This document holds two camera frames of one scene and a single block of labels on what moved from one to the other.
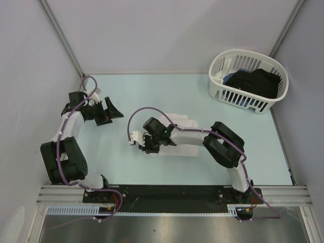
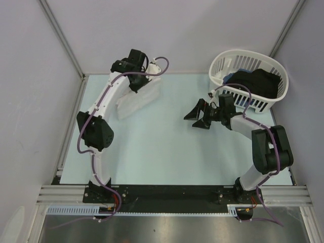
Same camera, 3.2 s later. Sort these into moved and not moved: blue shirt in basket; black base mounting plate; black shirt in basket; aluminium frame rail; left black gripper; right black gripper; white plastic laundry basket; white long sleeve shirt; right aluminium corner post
Moved: left black gripper; right black gripper; white long sleeve shirt
Not moved: black shirt in basket; aluminium frame rail; white plastic laundry basket; black base mounting plate; blue shirt in basket; right aluminium corner post
